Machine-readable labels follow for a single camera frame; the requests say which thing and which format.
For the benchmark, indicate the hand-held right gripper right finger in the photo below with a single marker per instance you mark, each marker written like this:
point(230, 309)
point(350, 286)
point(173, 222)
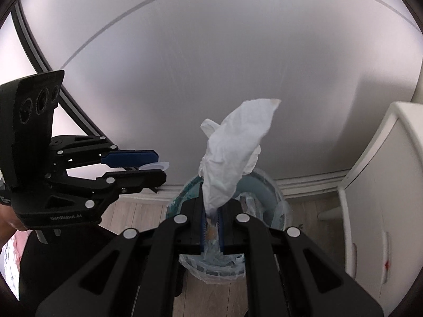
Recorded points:
point(222, 234)

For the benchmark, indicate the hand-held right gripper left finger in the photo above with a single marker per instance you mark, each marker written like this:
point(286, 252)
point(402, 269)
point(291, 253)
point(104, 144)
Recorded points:
point(202, 228)

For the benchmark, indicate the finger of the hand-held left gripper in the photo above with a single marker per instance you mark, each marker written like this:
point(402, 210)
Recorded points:
point(132, 158)
point(138, 180)

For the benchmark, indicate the teal trash bin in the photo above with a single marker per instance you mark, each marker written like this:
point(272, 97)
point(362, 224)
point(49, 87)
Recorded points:
point(261, 188)

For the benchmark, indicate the white tissue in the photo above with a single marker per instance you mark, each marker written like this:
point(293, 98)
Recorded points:
point(231, 152)

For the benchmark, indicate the person's left hand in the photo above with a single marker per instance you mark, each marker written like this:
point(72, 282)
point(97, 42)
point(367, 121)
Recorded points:
point(8, 223)

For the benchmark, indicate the teal waste bin with liner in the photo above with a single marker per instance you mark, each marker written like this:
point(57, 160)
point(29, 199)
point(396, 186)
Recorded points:
point(211, 267)

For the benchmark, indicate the pink printed cloth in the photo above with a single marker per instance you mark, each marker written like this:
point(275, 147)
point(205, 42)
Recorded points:
point(10, 264)

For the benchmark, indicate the white bedside cabinet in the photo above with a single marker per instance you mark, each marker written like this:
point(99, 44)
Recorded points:
point(380, 188)

